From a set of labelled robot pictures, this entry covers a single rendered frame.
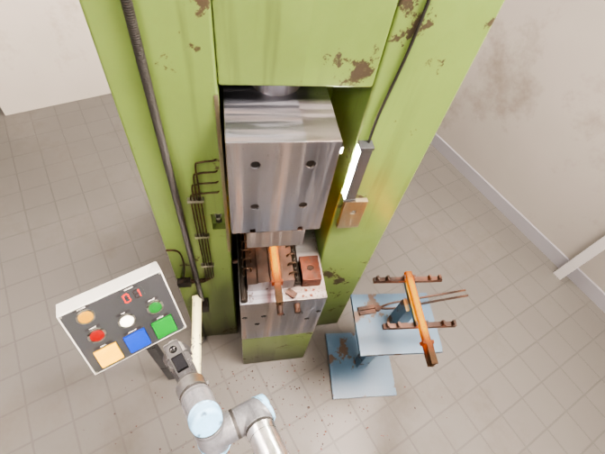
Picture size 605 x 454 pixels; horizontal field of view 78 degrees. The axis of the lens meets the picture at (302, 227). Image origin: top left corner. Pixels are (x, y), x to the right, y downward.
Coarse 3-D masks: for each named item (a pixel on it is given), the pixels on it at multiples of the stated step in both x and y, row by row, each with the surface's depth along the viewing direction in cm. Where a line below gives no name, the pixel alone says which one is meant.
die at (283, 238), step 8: (248, 232) 125; (256, 232) 125; (264, 232) 126; (272, 232) 127; (280, 232) 127; (288, 232) 128; (296, 232) 129; (304, 232) 130; (248, 240) 128; (256, 240) 129; (264, 240) 130; (272, 240) 130; (280, 240) 131; (288, 240) 132; (296, 240) 133
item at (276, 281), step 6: (270, 252) 164; (276, 252) 163; (276, 258) 162; (276, 264) 160; (276, 270) 158; (276, 276) 157; (276, 282) 155; (282, 282) 155; (276, 288) 153; (276, 294) 152; (282, 294) 152; (276, 300) 150; (282, 300) 150
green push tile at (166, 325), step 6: (162, 318) 138; (168, 318) 138; (156, 324) 137; (162, 324) 138; (168, 324) 139; (174, 324) 141; (156, 330) 137; (162, 330) 139; (168, 330) 140; (174, 330) 141; (162, 336) 140
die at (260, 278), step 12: (252, 252) 165; (264, 252) 165; (288, 252) 166; (252, 264) 162; (264, 264) 161; (252, 276) 158; (264, 276) 158; (288, 276) 159; (252, 288) 160; (264, 288) 161
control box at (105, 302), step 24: (96, 288) 128; (120, 288) 126; (144, 288) 130; (168, 288) 135; (72, 312) 120; (96, 312) 124; (120, 312) 128; (144, 312) 133; (168, 312) 138; (72, 336) 123; (120, 336) 132; (168, 336) 142; (96, 360) 130; (120, 360) 135
